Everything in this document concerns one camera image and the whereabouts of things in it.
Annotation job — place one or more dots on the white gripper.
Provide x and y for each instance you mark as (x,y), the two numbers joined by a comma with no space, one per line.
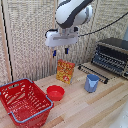
(61,37)

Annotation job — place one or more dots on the yellow mac and cheese carton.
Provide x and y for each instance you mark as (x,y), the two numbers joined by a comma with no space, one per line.
(65,71)

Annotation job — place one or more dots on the beige folding screen panel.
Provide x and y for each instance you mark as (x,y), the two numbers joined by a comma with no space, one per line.
(30,40)

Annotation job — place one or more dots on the black oven rack tray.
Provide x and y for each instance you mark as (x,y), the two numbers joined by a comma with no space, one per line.
(93,73)

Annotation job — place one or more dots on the red plastic bowl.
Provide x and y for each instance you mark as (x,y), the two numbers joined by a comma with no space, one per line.
(55,92)

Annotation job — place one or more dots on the blue plastic cup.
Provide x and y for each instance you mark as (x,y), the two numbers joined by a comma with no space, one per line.
(91,83)

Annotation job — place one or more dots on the black toaster oven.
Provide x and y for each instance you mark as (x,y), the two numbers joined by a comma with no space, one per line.
(112,56)

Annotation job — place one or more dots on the red plastic shopping basket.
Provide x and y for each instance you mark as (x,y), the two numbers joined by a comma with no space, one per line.
(23,101)

